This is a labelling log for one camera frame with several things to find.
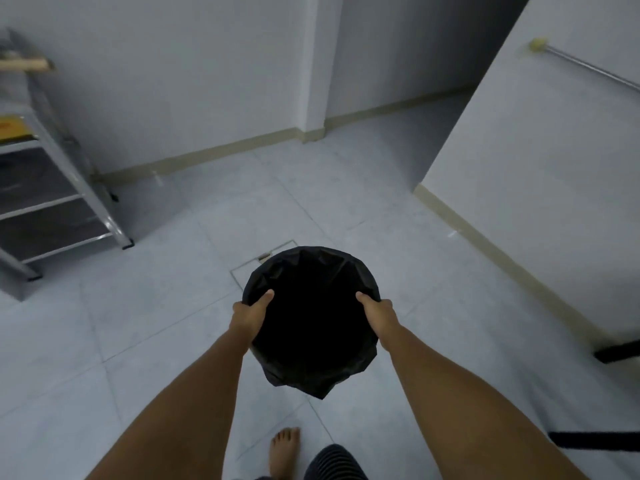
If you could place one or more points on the person's right hand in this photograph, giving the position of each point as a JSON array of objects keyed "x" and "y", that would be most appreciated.
[{"x": 382, "y": 319}]

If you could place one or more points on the person's left hand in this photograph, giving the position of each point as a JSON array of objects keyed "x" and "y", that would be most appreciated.
[{"x": 246, "y": 318}]

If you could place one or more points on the person's right thumb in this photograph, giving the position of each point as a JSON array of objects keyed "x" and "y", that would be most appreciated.
[{"x": 366, "y": 299}]

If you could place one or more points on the person's left thumb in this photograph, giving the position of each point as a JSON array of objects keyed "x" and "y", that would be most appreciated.
[{"x": 262, "y": 298}]

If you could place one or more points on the black bag-lined trash bin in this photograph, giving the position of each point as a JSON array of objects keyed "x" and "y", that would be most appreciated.
[{"x": 312, "y": 319}]

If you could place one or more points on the person's left forearm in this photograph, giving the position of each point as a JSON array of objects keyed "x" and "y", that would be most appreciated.
[{"x": 185, "y": 409}]

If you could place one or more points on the person's right forearm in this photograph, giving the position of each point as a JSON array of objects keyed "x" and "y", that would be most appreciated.
[{"x": 465, "y": 409}]

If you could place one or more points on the floor drain cover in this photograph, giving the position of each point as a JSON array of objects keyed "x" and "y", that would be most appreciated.
[{"x": 265, "y": 262}]

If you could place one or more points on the person's bare foot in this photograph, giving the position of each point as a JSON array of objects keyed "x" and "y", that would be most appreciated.
[{"x": 284, "y": 452}]

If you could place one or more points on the person's striped trouser leg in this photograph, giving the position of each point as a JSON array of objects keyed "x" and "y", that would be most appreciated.
[{"x": 335, "y": 464}]

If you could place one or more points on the aluminium step ladder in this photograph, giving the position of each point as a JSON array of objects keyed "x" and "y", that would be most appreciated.
[{"x": 45, "y": 194}]

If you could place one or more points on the metal towel rail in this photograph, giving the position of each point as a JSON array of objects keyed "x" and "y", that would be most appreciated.
[{"x": 585, "y": 64}]

